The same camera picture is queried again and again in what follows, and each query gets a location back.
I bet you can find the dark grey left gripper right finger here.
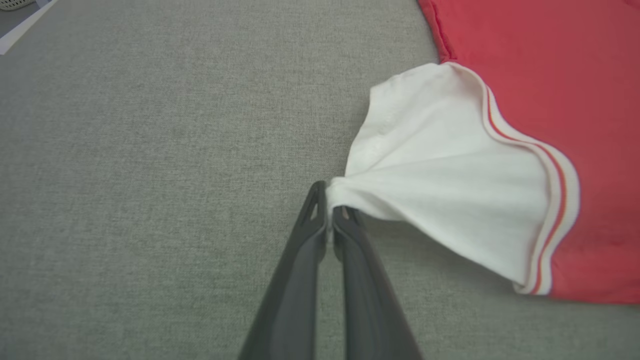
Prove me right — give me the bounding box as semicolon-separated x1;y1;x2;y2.
333;205;424;360

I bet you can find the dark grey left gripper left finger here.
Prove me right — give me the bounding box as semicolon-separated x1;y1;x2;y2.
238;181;329;360

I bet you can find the red and white shirt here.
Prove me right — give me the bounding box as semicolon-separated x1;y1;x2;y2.
326;0;640;305

